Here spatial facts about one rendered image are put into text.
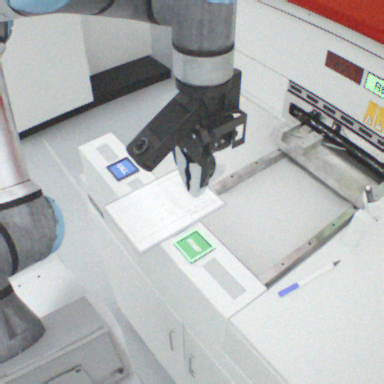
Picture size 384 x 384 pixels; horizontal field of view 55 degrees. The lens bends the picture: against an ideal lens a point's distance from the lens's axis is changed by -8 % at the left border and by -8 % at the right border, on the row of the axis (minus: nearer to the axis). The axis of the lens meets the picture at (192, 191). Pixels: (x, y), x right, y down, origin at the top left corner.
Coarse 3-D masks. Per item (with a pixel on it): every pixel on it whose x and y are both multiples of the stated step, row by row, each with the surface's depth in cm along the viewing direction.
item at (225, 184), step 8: (272, 152) 109; (280, 152) 109; (256, 160) 107; (264, 160) 106; (272, 160) 108; (248, 168) 104; (256, 168) 105; (264, 168) 108; (232, 176) 102; (240, 176) 103; (248, 176) 105; (216, 184) 100; (224, 184) 100; (232, 184) 102; (216, 192) 100
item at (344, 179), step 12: (300, 132) 110; (276, 144) 110; (288, 144) 107; (300, 156) 104; (312, 156) 103; (324, 156) 103; (312, 168) 102; (324, 168) 100; (336, 168) 100; (348, 168) 100; (324, 180) 100; (336, 180) 97; (348, 180) 97; (360, 180) 97; (348, 192) 95; (360, 192) 94; (360, 204) 93
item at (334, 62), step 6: (330, 54) 96; (330, 60) 97; (336, 60) 95; (342, 60) 94; (330, 66) 98; (336, 66) 96; (342, 66) 94; (348, 66) 93; (354, 66) 91; (342, 72) 95; (348, 72) 94; (354, 72) 92; (360, 72) 91; (354, 78) 93
